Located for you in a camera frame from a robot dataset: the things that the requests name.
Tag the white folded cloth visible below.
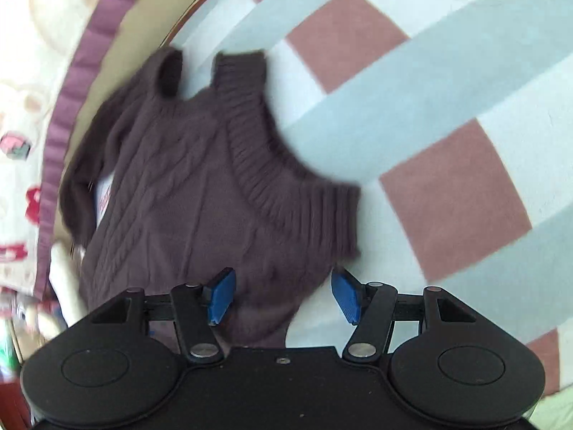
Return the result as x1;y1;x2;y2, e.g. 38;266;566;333
48;242;88;328

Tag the cartoon quilt with purple ruffle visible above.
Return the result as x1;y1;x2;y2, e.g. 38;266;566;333
0;0;153;301

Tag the checked cartoon blanket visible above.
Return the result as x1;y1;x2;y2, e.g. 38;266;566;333
58;0;573;395

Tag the grey rabbit plush toy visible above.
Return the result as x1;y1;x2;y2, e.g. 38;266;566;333
9;293;68;359

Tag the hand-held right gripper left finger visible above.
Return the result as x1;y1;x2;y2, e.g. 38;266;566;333
92;267;236;363

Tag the light green quilted cloth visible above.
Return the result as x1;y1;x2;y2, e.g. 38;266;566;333
530;390;573;430

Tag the dark brown knit sweater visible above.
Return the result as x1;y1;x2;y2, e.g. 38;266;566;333
58;47;361;350

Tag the beige mattress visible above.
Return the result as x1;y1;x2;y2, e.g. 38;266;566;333
63;0;233;144

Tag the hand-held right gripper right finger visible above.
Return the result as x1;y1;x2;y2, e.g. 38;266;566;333
331;267;477;363

